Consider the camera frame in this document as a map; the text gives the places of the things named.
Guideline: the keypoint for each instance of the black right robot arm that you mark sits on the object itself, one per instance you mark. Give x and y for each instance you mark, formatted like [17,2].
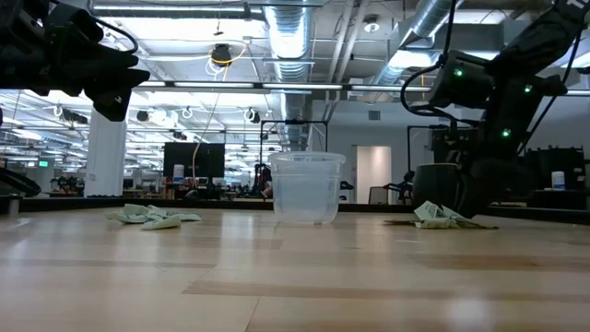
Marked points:
[530,41]

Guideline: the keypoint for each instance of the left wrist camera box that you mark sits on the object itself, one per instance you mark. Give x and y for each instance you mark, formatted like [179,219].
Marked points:
[74,23]

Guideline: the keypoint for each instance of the grey office chair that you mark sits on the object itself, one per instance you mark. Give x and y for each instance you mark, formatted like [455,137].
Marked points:
[378,196]

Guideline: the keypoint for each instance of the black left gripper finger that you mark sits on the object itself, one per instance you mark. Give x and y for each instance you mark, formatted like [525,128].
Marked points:
[120,79]
[115,59]

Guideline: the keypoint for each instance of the person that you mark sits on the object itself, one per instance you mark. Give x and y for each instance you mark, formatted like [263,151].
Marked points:
[266,186]

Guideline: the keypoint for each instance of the white wipes canister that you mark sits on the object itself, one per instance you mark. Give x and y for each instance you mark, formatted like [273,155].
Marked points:
[178,174]
[558,181]

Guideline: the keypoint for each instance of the black equipment cabinet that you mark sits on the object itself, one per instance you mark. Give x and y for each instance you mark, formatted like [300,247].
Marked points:
[571,166]

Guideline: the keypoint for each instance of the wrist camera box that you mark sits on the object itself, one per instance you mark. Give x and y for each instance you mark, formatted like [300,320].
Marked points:
[74,23]
[461,80]

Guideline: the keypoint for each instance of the clear plastic deli cup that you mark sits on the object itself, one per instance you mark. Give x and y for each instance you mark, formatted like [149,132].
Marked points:
[306,193]
[306,156]

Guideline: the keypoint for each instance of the black ceiling device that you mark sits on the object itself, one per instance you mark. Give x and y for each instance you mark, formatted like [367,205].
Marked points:
[221,55]

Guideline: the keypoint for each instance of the black aluminium table frame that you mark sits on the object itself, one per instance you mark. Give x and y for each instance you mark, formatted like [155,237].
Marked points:
[230,205]

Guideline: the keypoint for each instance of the wall vent grille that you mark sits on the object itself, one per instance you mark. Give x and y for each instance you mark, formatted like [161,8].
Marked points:
[374,115]

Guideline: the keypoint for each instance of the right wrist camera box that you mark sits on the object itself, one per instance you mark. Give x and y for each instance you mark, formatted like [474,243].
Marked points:
[461,80]

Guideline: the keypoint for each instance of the white building column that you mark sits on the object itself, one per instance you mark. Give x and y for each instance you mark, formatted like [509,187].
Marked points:
[106,157]

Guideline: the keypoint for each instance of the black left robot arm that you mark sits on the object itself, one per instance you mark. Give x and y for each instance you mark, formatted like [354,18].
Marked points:
[18,55]

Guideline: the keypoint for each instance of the round ceiling sensor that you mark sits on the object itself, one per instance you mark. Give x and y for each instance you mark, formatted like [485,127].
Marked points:
[371,27]

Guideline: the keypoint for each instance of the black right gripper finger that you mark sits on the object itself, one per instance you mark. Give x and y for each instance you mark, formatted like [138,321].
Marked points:
[475,198]

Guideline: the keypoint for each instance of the silver metal post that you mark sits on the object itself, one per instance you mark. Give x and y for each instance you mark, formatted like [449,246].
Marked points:
[14,205]

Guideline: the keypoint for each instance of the long ceiling light strip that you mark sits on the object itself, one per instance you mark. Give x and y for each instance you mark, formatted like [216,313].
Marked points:
[299,86]

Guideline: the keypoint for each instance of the black gantry frame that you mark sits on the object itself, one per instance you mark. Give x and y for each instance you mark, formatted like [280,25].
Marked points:
[295,122]
[417,126]

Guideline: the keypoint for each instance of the silver air duct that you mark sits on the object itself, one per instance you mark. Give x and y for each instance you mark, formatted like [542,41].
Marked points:
[428,18]
[288,37]

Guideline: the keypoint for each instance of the dark mug yellow inside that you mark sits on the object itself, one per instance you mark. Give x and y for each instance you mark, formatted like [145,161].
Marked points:
[433,184]

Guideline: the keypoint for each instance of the white door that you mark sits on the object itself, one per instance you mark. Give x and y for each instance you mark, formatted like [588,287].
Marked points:
[373,170]

